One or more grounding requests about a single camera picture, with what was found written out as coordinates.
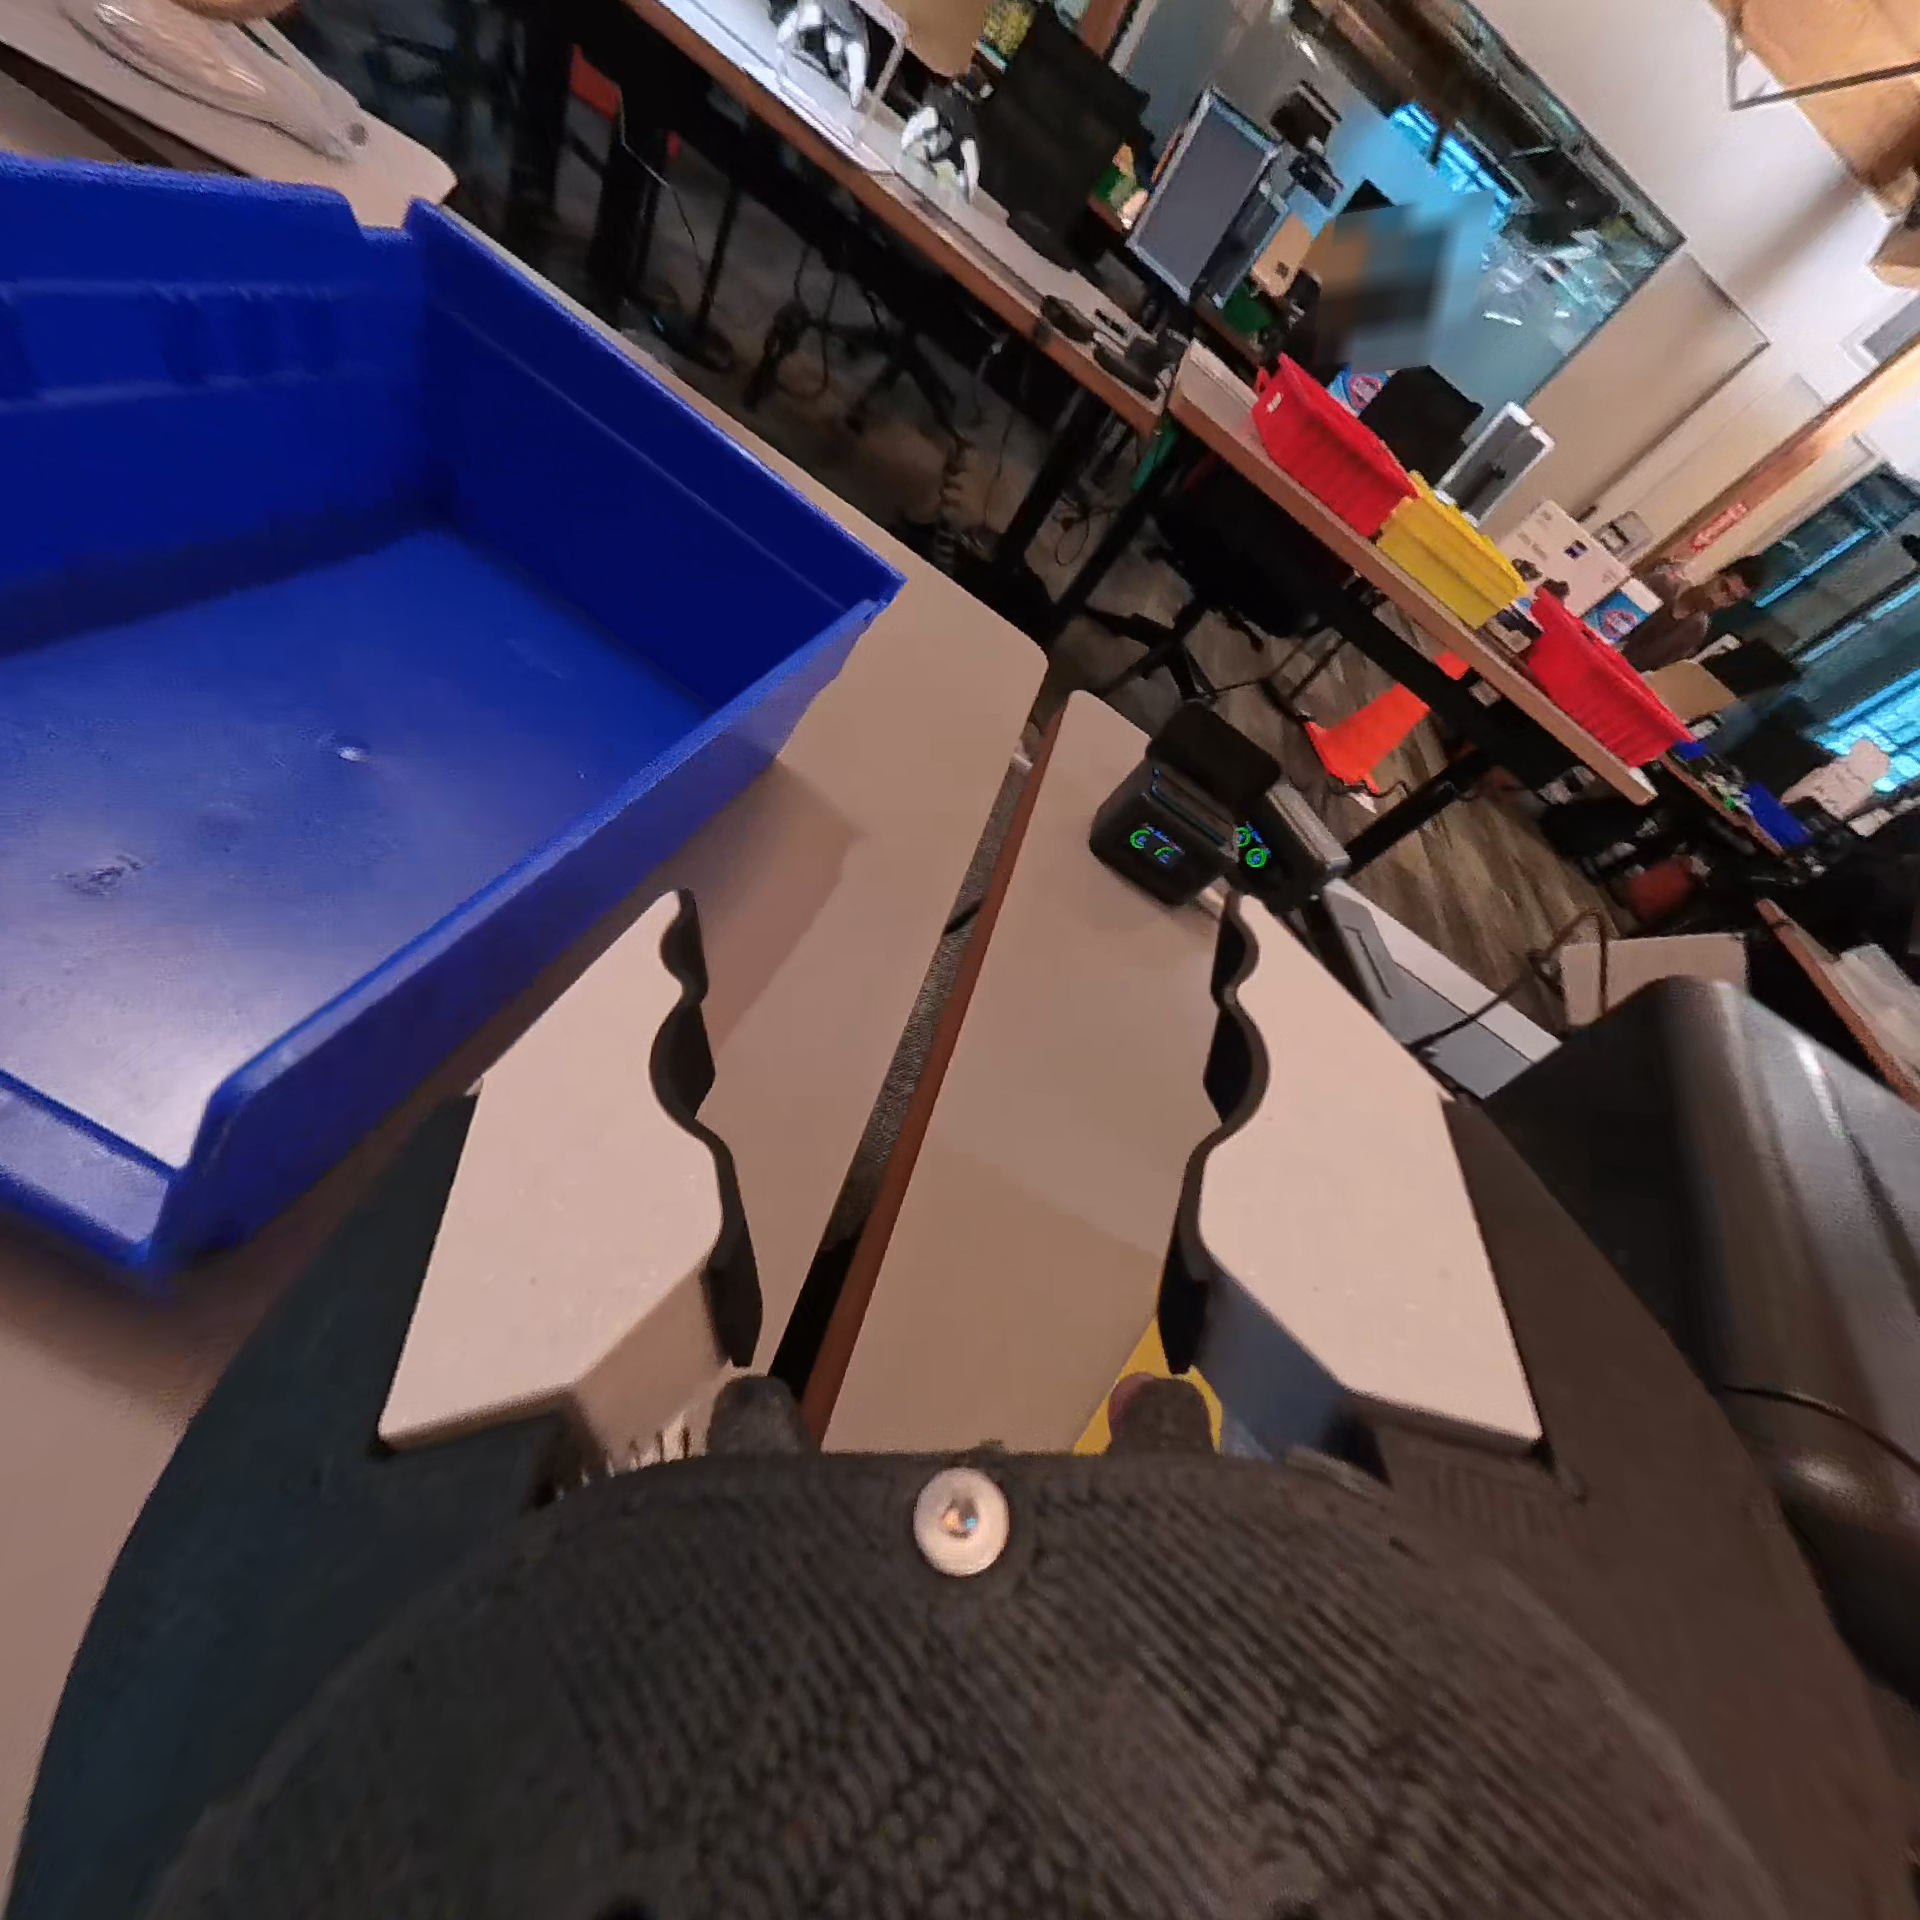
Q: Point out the wooden beam red label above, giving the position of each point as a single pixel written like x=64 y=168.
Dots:
x=1800 y=451

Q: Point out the grey monitor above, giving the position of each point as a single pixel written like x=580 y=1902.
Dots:
x=1200 y=194

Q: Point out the blue plastic bin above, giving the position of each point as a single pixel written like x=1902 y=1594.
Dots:
x=374 y=720

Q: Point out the black monitor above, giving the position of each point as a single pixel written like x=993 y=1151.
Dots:
x=1058 y=120

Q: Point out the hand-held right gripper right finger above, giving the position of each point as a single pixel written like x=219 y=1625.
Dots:
x=1365 y=1245

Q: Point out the black plastic case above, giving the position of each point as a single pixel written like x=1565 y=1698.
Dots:
x=1724 y=1200

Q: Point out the orange traffic cone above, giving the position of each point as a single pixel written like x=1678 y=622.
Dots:
x=1359 y=742

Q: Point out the yellow box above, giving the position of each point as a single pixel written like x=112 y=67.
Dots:
x=1449 y=555

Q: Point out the long background table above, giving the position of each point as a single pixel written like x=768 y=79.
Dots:
x=901 y=194
x=1350 y=570

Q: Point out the black battery charger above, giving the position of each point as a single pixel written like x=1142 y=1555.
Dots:
x=1185 y=824

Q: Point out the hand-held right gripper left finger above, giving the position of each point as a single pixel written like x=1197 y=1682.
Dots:
x=555 y=1245

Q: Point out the white toy robot hand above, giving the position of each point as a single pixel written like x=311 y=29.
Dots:
x=944 y=143
x=824 y=45

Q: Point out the red plastic bin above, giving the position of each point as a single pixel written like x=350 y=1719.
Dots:
x=1329 y=443
x=1604 y=683

